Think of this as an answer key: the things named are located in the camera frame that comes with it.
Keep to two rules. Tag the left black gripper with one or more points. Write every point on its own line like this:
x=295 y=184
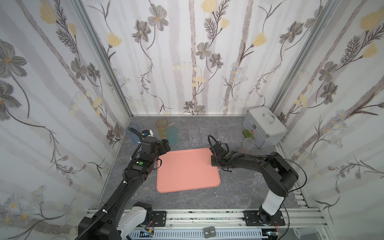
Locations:
x=163 y=145

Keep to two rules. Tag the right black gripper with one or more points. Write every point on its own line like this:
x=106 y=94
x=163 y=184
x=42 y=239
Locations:
x=216 y=159

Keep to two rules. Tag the blue translucent cup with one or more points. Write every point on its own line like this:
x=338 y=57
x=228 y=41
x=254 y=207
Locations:
x=132 y=136

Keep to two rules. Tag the teal textured cup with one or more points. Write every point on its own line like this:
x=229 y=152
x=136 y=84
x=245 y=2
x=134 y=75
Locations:
x=172 y=135

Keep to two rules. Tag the amber translucent cup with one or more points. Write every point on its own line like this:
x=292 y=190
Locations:
x=162 y=125

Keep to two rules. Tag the clear faceted glass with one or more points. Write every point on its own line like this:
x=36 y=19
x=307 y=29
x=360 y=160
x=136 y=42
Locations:
x=206 y=129
x=223 y=135
x=194 y=133

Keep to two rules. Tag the pink rectangular tray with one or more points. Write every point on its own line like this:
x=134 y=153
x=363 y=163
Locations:
x=187 y=170

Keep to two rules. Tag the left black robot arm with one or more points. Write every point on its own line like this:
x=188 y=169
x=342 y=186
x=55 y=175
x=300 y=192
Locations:
x=103 y=225

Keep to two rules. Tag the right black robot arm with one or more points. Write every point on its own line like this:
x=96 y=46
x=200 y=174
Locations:
x=278 y=174

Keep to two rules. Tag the pink translucent cup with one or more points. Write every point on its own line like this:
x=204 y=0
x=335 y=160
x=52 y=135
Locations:
x=245 y=151

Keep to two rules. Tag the green small box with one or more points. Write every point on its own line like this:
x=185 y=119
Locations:
x=247 y=134

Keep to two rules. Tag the silver aluminium case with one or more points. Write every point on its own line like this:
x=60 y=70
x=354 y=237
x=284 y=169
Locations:
x=264 y=126

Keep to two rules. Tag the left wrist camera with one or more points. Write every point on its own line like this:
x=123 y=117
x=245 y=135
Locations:
x=147 y=133

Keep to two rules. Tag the white cable duct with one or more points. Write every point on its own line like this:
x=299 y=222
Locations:
x=198 y=234

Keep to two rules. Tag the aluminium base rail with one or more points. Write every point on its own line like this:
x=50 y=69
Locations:
x=304 y=221

